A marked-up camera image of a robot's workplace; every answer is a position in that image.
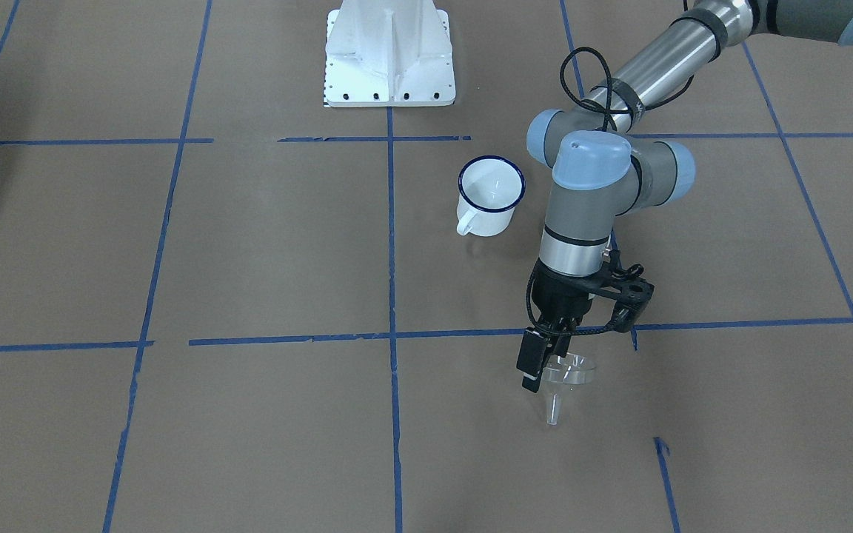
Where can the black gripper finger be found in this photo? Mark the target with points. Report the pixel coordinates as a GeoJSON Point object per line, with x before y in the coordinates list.
{"type": "Point", "coordinates": [532, 357]}
{"type": "Point", "coordinates": [560, 344]}

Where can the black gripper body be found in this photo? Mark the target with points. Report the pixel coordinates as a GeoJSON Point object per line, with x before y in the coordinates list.
{"type": "Point", "coordinates": [560, 299]}

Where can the clear plastic funnel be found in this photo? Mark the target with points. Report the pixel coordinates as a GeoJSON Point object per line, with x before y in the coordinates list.
{"type": "Point", "coordinates": [560, 378]}

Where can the white enamel cup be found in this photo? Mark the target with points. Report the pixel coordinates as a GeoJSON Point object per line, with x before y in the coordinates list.
{"type": "Point", "coordinates": [490, 187]}

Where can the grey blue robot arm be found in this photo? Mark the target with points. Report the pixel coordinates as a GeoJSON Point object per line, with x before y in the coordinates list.
{"type": "Point", "coordinates": [601, 173]}

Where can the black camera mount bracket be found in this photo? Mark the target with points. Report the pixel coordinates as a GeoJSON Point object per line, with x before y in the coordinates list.
{"type": "Point", "coordinates": [625, 286]}

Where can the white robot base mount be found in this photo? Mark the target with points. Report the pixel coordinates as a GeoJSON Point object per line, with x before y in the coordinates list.
{"type": "Point", "coordinates": [388, 53]}

